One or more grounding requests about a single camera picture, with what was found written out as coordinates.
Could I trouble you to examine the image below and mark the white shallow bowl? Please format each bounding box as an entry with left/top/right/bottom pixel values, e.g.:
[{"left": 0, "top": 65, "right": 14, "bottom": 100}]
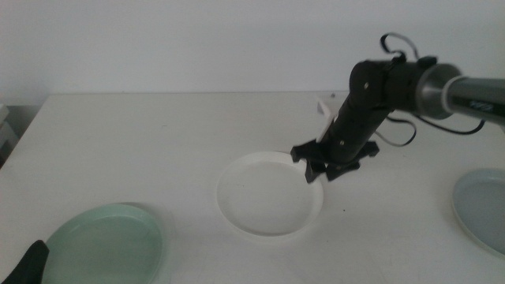
[{"left": 215, "top": 151, "right": 324, "bottom": 237}]

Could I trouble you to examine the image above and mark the black hanging cable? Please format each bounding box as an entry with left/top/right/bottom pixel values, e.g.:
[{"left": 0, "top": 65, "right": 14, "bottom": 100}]
[{"left": 374, "top": 113, "right": 486, "bottom": 148}]

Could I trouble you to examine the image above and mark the black looped cable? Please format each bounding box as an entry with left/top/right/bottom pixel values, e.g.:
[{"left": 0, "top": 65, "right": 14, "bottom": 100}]
[{"left": 380, "top": 32, "right": 421, "bottom": 62}]

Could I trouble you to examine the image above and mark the grey-blue shallow bowl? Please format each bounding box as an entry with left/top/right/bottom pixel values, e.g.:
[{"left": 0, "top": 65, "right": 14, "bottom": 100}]
[{"left": 452, "top": 168, "right": 505, "bottom": 257}]

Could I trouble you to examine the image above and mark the pale green shallow bowl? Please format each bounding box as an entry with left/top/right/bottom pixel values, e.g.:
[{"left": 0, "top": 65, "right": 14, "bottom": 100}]
[{"left": 41, "top": 203, "right": 165, "bottom": 284}]

